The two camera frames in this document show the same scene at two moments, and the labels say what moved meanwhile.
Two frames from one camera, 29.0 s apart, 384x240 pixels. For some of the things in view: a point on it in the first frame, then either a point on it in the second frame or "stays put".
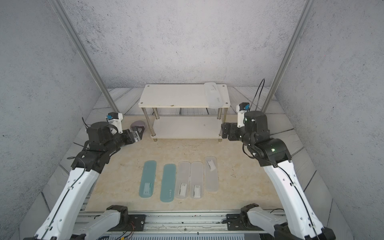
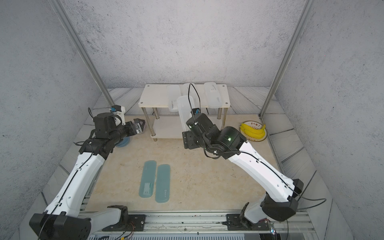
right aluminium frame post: x=289 y=51 stays put
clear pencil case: x=183 y=180 to x=185 y=103
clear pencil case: x=214 y=99 stays put
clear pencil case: x=197 y=180 to x=174 y=91
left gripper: x=137 y=136 to x=139 y=129
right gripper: x=232 y=136 to x=189 y=139
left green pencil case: x=148 y=179 stays put
